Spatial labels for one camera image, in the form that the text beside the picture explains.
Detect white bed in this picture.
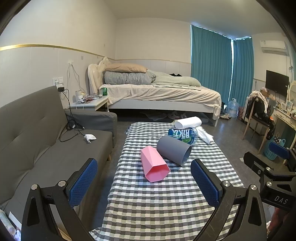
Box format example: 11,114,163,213
87,57,223,127

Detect person's right forearm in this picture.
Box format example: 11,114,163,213
271,207,296,241

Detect pink faceted cup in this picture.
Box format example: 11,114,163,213
141,146,172,182

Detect large clear water jug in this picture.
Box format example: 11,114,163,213
225,98,239,119

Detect grey round cup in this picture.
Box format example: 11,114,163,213
157,135,192,166

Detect dark checkered quilt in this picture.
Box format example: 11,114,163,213
103,70,157,86

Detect white framed mirror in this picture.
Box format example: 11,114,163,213
288,80,296,105

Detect shoes under bed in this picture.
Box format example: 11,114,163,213
166,111,188,120

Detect grey white checkered tablecloth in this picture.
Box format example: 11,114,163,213
89,121,246,241

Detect white air conditioner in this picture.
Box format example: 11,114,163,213
259,39,287,55

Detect wide teal curtain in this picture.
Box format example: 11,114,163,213
191,24,233,106

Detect white bedside table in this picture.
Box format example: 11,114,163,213
69,95,110,114

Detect narrow teal curtain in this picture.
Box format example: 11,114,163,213
232,37,255,108

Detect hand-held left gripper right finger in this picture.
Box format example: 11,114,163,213
190,159,268,241

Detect beige pillow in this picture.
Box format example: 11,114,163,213
105,63,148,74

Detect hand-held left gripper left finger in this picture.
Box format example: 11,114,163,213
21,158,98,241

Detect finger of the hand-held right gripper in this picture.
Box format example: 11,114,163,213
269,141,296,163
243,151,279,177

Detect light blue basket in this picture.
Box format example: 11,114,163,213
266,135,288,161

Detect black flat screen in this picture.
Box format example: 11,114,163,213
265,70,290,96

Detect wooden chair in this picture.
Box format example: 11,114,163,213
242,96,276,152

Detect white dresser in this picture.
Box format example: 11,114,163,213
270,108,296,149

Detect grey fabric sofa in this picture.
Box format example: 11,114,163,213
0,85,118,233

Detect black jacket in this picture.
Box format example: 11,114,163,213
245,95,277,140

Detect white cable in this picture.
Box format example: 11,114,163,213
67,63,80,100

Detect beige bedsheet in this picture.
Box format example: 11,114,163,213
99,83,222,117

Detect pale green blanket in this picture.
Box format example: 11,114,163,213
147,69,202,88

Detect plastic bottle with green-blue label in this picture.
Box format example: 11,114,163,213
168,126,199,145

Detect white cloth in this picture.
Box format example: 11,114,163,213
196,127,214,144

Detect rolled white towel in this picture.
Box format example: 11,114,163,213
174,116,202,129

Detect black cable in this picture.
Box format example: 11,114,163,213
59,88,85,142

